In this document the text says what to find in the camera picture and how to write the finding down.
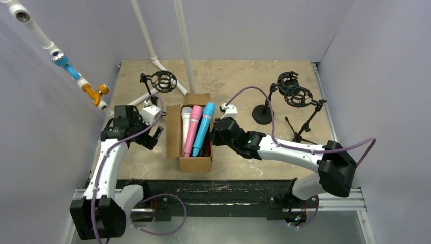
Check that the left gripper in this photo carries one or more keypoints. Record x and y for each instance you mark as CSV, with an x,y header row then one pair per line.
x,y
150,139

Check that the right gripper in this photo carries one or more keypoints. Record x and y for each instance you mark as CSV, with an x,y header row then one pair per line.
x,y
215,135

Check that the cardboard box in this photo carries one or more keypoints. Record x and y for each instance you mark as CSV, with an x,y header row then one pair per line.
x,y
173,146

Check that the blue microphone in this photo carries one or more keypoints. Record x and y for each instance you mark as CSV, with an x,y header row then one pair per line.
x,y
207,115

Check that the pink microphone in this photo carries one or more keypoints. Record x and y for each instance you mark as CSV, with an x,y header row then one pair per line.
x,y
195,117

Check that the black glitter microphone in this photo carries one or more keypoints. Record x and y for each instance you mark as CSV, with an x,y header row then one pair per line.
x,y
206,147

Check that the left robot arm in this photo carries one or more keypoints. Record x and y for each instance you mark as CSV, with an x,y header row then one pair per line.
x,y
103,211

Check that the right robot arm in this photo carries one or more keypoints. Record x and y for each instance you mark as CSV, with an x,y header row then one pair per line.
x,y
333,168

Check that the white microphone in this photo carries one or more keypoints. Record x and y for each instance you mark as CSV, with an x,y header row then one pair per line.
x,y
185,115

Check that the overhead pipe with fittings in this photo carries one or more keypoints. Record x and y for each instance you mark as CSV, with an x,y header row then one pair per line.
x,y
57,56

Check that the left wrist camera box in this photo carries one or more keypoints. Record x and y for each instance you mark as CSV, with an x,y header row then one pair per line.
x,y
149,114

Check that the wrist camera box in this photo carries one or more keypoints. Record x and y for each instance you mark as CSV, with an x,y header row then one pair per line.
x,y
228,110
149,114

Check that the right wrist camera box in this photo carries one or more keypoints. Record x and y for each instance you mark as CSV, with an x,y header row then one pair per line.
x,y
228,110

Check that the white PVC pipe frame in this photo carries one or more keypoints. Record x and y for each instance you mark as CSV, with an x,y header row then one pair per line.
x,y
127,34

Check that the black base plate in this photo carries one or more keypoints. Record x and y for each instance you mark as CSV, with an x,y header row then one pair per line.
x,y
270,199

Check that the aluminium rail frame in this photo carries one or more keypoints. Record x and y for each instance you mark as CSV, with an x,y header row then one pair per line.
x,y
324,200

